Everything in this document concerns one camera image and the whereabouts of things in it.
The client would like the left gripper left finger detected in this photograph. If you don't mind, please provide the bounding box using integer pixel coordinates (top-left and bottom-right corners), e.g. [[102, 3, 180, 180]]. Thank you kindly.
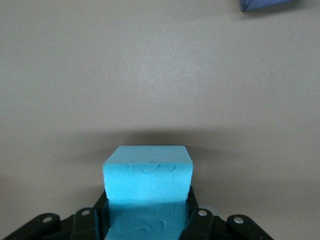
[[0, 186, 111, 240]]

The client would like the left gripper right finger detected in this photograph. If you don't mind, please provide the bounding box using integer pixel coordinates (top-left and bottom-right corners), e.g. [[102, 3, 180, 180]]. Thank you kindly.
[[179, 186, 274, 240]]

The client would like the light blue foam block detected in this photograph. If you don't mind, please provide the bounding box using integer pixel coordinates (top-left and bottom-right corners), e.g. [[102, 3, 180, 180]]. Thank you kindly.
[[102, 145, 195, 240]]

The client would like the purple foam block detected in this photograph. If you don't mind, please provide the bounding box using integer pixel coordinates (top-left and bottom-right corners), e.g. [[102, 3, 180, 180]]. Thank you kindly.
[[238, 0, 302, 13]]

